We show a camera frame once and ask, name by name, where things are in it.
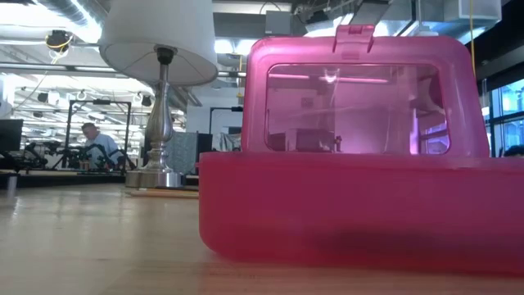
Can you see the pink plastic supply box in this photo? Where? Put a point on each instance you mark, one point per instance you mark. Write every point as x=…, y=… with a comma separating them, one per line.
x=348, y=213

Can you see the black monitor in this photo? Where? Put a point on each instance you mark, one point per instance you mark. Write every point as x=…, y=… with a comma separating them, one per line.
x=10, y=135

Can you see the small black robot arm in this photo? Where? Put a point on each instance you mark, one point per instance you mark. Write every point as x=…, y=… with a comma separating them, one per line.
x=78, y=157
x=37, y=153

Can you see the white shade silver table lamp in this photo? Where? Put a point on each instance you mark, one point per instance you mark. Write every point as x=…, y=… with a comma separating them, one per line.
x=159, y=24

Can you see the grey ceiling box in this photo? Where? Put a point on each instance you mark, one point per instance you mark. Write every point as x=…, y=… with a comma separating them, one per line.
x=278, y=22

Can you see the person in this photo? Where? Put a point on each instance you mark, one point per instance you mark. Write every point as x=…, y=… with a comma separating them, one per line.
x=516, y=151
x=102, y=147

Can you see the grey partition panel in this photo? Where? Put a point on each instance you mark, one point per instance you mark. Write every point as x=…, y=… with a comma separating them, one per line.
x=182, y=151

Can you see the black frame stand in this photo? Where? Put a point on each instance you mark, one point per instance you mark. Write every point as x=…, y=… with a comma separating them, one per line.
x=223, y=108
x=98, y=102

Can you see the yellow pencil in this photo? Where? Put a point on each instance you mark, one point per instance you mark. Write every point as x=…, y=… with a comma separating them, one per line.
x=163, y=193

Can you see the black cabinet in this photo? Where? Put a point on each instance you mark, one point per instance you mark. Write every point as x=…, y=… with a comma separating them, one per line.
x=204, y=149

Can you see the black aluminium table frame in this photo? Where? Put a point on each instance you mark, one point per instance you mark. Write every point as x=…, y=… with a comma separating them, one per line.
x=61, y=180

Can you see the black ceiling camera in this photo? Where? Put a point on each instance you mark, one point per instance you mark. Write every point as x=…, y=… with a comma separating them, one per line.
x=58, y=39

